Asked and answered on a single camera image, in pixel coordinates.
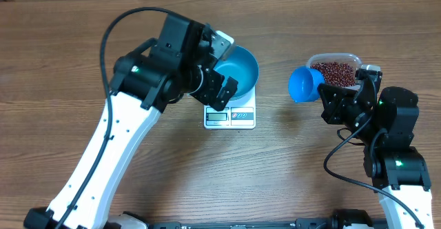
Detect red beans in container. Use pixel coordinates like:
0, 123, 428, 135
311, 61, 356, 88

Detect clear plastic bean container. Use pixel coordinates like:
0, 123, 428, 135
306, 53, 362, 90

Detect white kitchen scale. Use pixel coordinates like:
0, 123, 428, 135
203, 88, 256, 130

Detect blue measuring scoop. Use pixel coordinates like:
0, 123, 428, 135
288, 66, 325, 103

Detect right black cable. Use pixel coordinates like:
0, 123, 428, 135
322, 118, 427, 229

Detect black cable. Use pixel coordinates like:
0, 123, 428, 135
322, 118, 427, 229
54, 6, 180, 229

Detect teal bowl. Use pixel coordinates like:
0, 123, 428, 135
214, 46, 259, 100

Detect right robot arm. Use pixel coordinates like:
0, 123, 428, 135
318, 81, 433, 228

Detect left black cable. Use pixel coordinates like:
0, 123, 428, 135
54, 6, 180, 229

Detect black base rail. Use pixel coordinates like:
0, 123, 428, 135
103, 210, 390, 229

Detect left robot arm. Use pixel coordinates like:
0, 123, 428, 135
23, 11, 238, 229

